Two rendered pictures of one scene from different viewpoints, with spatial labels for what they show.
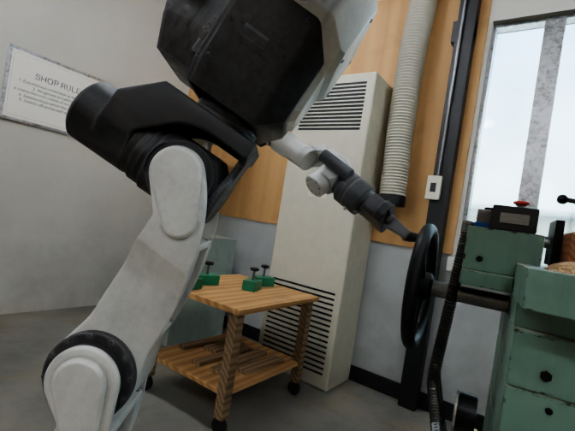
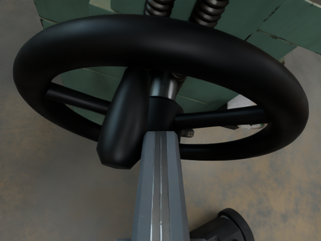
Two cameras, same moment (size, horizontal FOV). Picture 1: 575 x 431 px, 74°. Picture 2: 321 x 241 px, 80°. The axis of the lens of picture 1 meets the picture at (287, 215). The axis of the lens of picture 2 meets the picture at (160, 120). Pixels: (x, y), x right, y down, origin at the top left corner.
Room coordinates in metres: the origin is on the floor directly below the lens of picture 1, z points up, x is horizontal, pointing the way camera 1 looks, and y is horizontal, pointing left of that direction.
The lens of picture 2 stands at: (0.96, -0.28, 1.02)
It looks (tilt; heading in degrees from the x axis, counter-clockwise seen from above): 65 degrees down; 211
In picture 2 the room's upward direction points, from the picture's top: 43 degrees clockwise
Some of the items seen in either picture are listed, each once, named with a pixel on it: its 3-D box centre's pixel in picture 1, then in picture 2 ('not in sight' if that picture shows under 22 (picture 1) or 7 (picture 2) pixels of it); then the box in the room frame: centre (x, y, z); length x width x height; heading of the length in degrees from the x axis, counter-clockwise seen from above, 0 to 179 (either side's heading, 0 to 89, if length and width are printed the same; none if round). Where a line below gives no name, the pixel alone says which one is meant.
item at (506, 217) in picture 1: (504, 218); not in sight; (0.82, -0.46, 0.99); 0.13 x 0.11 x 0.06; 152
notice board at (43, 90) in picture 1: (58, 97); not in sight; (2.60, 1.67, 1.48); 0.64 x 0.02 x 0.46; 145
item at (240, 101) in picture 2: not in sight; (231, 104); (0.56, -0.38, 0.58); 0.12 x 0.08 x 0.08; 62
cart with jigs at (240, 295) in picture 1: (232, 328); not in sight; (1.93, 0.18, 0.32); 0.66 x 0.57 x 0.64; 146
